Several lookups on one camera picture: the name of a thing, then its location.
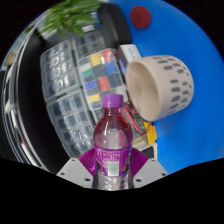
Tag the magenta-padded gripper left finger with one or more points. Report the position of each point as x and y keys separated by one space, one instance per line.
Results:
x=74 y=173

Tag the black overhead shelf unit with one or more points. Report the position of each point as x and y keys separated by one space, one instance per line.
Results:
x=26 y=110

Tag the beige ceramic cup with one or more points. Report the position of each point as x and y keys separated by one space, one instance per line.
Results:
x=166 y=86

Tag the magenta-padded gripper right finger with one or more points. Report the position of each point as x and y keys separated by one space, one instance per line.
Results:
x=150 y=173

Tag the flat round red coaster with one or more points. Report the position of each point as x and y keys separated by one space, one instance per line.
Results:
x=140 y=17

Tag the clear bottle with purple cap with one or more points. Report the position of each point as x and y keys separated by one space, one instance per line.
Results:
x=112 y=146

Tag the green potted plant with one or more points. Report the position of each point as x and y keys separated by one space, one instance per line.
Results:
x=70 y=16

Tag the black hard case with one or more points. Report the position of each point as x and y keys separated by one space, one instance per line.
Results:
x=113 y=23

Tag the small black labelled box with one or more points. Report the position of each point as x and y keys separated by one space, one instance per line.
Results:
x=128 y=55

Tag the clear organizer with coloured parts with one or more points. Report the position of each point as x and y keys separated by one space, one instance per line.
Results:
x=100 y=76

